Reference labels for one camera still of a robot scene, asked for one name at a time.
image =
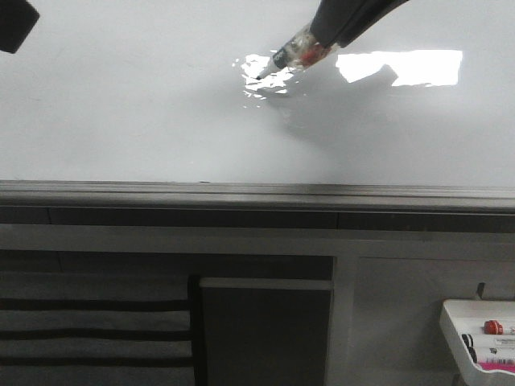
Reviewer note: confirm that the white glossy whiteboard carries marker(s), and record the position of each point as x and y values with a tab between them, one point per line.
168	91

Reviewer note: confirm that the black capped marker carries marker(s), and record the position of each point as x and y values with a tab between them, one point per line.
496	349

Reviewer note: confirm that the dark grey panel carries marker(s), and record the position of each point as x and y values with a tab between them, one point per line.
257	335

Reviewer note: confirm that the red capped marker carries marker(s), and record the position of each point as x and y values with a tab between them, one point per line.
499	327

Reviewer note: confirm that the white plastic marker tray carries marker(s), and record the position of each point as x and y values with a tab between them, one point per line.
467	317

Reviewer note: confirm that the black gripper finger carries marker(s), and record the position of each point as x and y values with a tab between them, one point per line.
18	18
343	21

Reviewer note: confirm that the grey aluminium whiteboard tray rail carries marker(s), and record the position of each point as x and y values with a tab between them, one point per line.
241	205

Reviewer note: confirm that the grey black striped slatted panel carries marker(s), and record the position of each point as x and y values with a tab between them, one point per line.
85	329

